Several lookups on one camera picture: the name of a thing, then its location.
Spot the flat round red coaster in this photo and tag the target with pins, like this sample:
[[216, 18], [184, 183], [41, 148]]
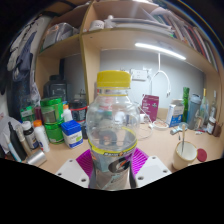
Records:
[[202, 155]]

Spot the small white bottle orange cap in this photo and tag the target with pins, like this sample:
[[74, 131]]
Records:
[[67, 115]]

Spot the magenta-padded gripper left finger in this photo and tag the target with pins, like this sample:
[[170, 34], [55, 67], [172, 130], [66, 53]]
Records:
[[71, 171]]

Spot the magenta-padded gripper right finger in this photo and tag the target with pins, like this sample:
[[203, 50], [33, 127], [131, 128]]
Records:
[[151, 170]]

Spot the white paper sheet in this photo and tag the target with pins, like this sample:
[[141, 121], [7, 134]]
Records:
[[6, 128]]

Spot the beige tube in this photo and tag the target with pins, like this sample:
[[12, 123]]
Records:
[[24, 141]]

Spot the grey shaker bottle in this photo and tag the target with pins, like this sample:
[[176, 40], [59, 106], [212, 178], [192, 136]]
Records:
[[194, 111]]

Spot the green canister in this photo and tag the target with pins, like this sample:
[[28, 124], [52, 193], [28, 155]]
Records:
[[51, 110], [54, 133]]

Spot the blue and white carton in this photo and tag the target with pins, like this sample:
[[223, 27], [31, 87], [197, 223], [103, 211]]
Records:
[[174, 114]]

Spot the white wall socket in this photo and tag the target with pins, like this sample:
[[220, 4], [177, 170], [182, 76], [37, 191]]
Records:
[[138, 75]]

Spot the cream round cup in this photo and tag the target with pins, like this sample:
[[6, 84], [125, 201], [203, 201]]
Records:
[[185, 160]]

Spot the brown jar white lid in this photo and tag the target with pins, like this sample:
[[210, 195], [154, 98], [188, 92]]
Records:
[[211, 126]]

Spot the clear drink bottle yellow cap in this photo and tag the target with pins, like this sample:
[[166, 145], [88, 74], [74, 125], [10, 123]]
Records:
[[113, 126]]

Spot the tall green bottle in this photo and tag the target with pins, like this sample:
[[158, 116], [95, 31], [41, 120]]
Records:
[[185, 105]]

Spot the green box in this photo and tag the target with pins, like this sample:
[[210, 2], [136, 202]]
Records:
[[27, 114]]

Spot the dark hanging clothes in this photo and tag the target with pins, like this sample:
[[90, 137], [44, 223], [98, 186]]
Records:
[[20, 63]]

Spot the brown mug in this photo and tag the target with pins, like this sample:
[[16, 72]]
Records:
[[218, 129]]

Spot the dark bottle white cap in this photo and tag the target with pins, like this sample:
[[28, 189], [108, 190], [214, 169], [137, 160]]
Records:
[[30, 135]]

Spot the tall clear glass bottle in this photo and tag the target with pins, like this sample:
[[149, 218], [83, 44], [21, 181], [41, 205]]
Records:
[[213, 106]]

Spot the thin stirring stick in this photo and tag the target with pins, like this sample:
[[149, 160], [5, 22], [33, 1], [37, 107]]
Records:
[[183, 140]]

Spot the silver can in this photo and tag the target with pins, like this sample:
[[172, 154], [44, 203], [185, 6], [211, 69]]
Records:
[[36, 158]]

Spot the black tube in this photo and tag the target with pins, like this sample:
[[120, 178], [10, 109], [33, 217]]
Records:
[[17, 143]]

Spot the magenta pouch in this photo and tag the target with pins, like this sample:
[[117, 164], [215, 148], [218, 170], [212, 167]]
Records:
[[150, 108]]

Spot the slim bottle orange top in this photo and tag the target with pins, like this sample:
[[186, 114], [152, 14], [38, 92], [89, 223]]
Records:
[[204, 108]]

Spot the pale blue hairbrush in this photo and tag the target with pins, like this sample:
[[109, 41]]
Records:
[[179, 129]]

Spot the black appliance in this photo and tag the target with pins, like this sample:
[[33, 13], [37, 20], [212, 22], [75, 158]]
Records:
[[55, 88]]

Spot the white tub blue lid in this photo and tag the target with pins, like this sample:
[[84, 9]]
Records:
[[71, 135]]

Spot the white tube teal cap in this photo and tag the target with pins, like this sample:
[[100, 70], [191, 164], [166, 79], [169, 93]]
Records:
[[11, 148]]

